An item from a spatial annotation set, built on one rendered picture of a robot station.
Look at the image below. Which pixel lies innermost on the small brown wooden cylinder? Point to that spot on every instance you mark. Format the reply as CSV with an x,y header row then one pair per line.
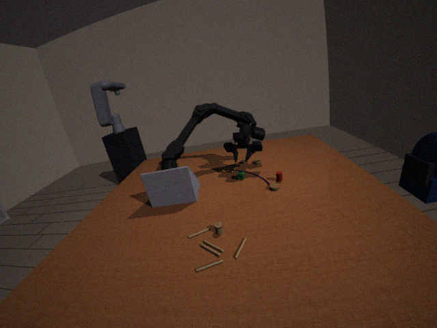
x,y
219,228

